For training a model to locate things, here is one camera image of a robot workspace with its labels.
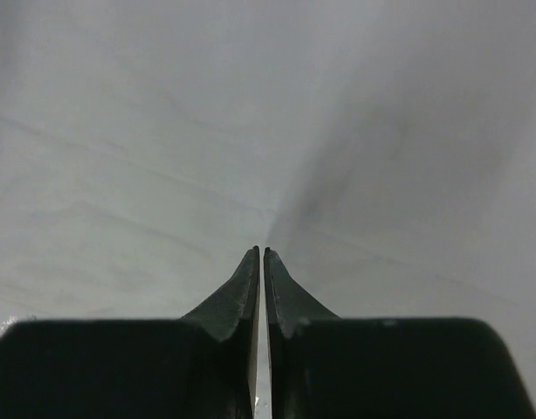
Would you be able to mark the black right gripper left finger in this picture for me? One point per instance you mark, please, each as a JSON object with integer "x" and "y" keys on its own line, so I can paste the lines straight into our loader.
{"x": 202, "y": 365}

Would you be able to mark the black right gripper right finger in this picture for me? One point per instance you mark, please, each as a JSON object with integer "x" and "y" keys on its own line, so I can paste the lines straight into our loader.
{"x": 324, "y": 366}

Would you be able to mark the white t shirt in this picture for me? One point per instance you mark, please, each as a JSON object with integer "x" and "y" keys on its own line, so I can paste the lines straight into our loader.
{"x": 386, "y": 150}

